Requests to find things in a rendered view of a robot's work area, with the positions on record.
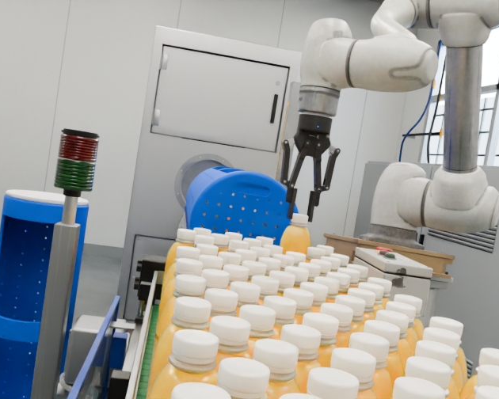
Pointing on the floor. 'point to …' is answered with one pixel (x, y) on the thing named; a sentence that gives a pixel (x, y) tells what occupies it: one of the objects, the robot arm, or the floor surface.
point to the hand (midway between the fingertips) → (301, 205)
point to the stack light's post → (55, 311)
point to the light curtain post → (289, 125)
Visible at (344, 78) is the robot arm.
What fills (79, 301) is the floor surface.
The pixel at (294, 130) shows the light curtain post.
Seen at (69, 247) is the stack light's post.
